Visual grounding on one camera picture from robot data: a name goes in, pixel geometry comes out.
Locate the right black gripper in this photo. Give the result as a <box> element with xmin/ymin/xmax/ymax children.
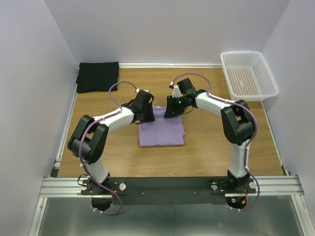
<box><xmin>163</xmin><ymin>95</ymin><xmax>187</xmax><ymax>118</ymax></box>

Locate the purple t shirt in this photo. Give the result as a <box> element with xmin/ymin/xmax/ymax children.
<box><xmin>139</xmin><ymin>106</ymin><xmax>185</xmax><ymax>148</ymax></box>

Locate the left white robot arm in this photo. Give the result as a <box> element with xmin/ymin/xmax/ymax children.
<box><xmin>67</xmin><ymin>89</ymin><xmax>155</xmax><ymax>194</ymax></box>

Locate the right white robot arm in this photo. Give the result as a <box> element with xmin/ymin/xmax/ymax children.
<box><xmin>164</xmin><ymin>78</ymin><xmax>257</xmax><ymax>193</ymax></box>

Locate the folded black t shirt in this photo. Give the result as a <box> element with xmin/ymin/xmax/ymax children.
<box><xmin>76</xmin><ymin>62</ymin><xmax>119</xmax><ymax>93</ymax></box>

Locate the white plastic basket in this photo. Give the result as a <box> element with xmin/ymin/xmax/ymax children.
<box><xmin>220</xmin><ymin>51</ymin><xmax>279</xmax><ymax>101</ymax></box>

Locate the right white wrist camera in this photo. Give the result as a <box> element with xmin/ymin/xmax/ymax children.
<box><xmin>169</xmin><ymin>81</ymin><xmax>182</xmax><ymax>98</ymax></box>

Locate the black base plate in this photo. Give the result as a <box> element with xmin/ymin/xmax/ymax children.
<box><xmin>77</xmin><ymin>177</ymin><xmax>256</xmax><ymax>211</ymax></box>

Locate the aluminium frame rail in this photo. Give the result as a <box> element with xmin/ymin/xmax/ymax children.
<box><xmin>28</xmin><ymin>157</ymin><xmax>307</xmax><ymax>236</ymax></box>

